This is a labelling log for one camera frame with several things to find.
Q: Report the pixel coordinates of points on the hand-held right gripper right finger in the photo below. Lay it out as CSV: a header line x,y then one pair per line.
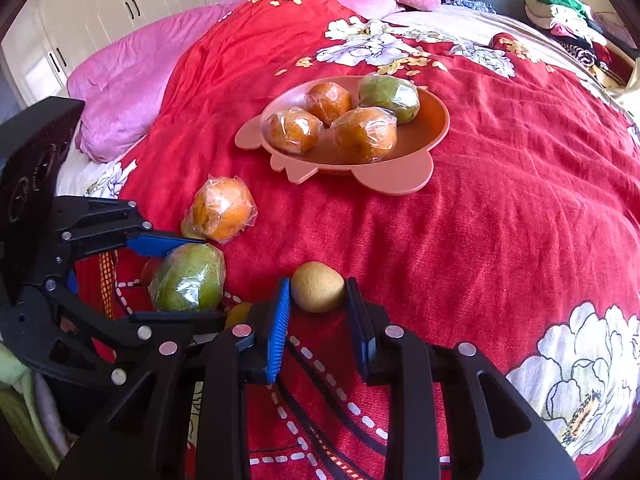
x,y
357,320

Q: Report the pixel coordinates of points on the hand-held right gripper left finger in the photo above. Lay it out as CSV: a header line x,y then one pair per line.
x,y
280,330

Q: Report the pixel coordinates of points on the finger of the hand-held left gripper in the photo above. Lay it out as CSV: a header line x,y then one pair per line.
x,y
175,321
160,244

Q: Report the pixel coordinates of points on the red tomato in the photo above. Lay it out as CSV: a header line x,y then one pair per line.
x,y
149,271

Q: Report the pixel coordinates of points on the small brown pear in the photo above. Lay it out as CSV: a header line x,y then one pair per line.
x,y
189,233

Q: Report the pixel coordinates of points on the green citrus fruit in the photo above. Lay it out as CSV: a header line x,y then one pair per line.
x,y
389,97
187,278

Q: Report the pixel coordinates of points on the large orange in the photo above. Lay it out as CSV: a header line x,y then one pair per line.
x,y
364,135

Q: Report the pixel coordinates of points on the pink plastic plate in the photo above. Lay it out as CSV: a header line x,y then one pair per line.
x,y
420,125

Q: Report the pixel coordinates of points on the white bed sheet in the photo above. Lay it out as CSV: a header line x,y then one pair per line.
x,y
75,170

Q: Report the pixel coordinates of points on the pink duvet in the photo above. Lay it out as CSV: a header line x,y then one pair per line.
x,y
125,90

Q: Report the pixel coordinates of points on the red floral blanket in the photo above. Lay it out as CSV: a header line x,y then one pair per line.
x,y
500,210

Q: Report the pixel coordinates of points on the white wardrobe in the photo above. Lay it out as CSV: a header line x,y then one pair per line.
x,y
100,10

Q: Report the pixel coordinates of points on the blue patterned cloth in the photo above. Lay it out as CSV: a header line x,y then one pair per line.
x,y
472,6

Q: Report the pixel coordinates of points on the cream curtain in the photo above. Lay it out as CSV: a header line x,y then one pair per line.
x,y
627,82

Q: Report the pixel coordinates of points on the pile of folded clothes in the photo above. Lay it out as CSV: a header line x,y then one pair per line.
x,y
585,35

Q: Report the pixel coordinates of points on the green knitted garment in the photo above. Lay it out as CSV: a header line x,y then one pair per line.
x,y
560,0

